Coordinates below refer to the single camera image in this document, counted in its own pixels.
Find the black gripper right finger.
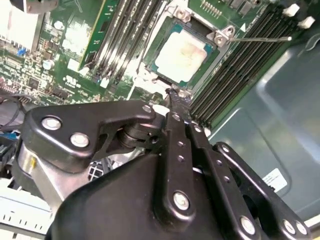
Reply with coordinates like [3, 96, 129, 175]
[179, 98, 313, 240]

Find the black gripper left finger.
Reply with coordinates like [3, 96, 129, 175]
[21, 86, 199, 223]

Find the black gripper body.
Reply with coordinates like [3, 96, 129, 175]
[48, 152, 237, 240]

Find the metal socket cover frame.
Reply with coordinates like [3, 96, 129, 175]
[134, 7, 227, 92]

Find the silver-topped CPU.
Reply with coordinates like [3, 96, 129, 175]
[149, 23, 218, 90]

